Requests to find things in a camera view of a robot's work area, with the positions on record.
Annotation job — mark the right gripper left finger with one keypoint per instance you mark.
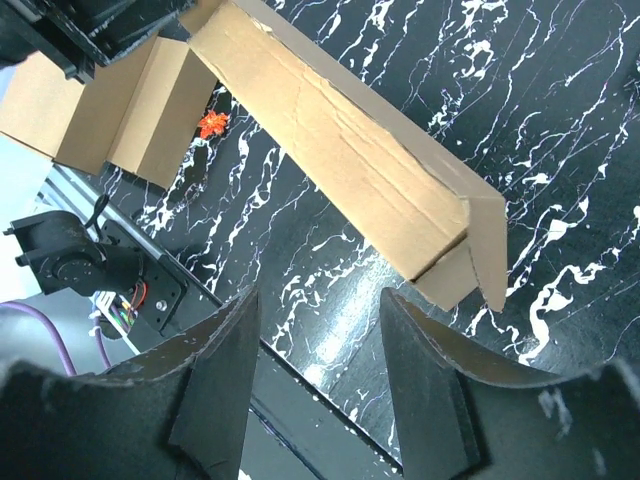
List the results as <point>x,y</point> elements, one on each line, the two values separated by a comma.
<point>176,411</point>

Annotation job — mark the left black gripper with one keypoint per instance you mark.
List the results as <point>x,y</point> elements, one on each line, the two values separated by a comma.
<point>79,36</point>

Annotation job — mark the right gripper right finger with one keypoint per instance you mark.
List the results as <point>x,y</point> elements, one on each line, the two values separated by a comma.
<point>463,411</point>

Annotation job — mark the brown cardboard box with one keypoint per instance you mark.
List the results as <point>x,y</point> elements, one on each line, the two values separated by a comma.
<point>139,113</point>
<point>438,223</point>

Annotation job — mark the closed brown cardboard box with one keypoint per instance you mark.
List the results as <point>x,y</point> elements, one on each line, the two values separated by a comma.
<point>139,113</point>

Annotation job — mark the small orange toy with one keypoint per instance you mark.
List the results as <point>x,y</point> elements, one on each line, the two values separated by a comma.
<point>213,124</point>

